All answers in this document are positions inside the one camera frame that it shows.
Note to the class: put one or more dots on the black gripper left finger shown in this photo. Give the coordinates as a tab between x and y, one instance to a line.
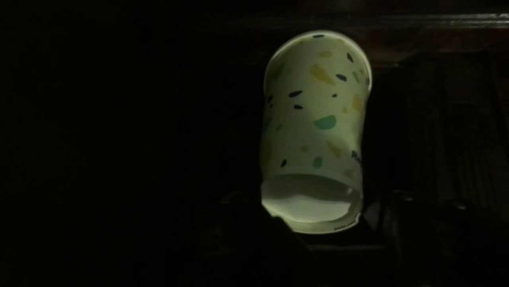
249	249

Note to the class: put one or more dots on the speckled white paper cup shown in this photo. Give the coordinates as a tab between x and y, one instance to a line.
312	133

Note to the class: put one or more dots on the dark wooden secretary desk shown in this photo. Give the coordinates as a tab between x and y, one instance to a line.
106	133

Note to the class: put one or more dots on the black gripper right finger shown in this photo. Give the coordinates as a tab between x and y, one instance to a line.
392	240

